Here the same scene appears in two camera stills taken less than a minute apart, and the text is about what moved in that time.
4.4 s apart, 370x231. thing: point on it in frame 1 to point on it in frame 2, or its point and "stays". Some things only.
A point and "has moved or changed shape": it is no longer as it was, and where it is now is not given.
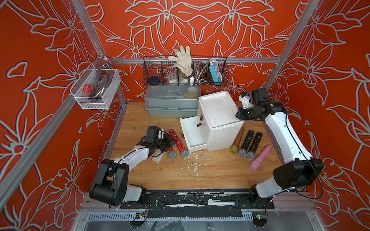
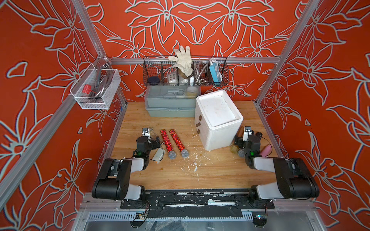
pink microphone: (255, 164) stays
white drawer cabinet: (216, 126) has moved or changed shape
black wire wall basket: (161, 71) stays
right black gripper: (240, 114) to (240, 141)
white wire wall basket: (95, 88) stays
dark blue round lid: (153, 80) stays
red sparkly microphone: (184, 153) stays
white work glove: (183, 60) stays
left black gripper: (168, 143) to (152, 146)
